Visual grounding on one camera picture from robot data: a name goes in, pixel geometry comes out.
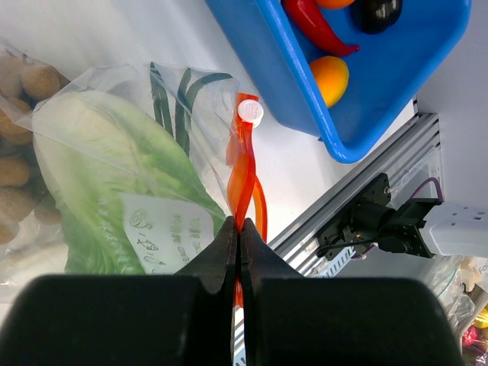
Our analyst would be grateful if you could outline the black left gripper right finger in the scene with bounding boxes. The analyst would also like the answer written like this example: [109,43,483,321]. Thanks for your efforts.
[239,220,463,365]

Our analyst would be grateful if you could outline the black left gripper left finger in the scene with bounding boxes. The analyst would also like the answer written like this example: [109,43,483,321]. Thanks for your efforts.
[1,218,238,365]

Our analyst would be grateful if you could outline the clear zip bag orange zipper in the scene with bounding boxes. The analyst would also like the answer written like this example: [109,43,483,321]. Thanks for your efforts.
[0,37,270,310]

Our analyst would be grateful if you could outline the napa cabbage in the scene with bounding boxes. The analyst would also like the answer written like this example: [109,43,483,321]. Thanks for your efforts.
[32,91,226,275]

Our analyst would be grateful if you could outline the longan bunch with leaves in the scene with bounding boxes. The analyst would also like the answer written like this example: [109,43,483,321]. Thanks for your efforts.
[1,50,69,248]

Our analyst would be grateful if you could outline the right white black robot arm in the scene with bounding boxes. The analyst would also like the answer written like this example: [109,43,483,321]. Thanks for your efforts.
[350,198,487,258]

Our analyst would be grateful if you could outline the food bags outside table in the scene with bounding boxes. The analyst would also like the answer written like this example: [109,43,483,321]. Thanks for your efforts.
[432,255,487,365]

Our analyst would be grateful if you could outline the yellow mango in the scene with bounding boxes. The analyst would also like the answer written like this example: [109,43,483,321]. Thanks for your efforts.
[310,56,349,108]

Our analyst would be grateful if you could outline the blue plastic bin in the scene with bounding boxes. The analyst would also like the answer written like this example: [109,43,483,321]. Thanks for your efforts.
[207,1,472,163]

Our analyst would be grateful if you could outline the red chili pepper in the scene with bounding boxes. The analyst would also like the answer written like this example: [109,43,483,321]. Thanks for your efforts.
[281,0,360,57]

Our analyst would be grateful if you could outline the dark purple fruit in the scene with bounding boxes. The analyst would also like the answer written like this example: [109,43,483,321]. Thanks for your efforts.
[349,0,403,34]

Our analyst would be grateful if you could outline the orange fruit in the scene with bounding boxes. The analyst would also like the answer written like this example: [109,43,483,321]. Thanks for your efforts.
[315,0,355,10]

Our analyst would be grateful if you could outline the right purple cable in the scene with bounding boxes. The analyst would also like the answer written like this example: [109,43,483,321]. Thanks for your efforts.
[413,177,445,203]

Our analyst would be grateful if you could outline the aluminium rail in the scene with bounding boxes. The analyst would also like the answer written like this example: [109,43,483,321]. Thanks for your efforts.
[232,112,443,366]

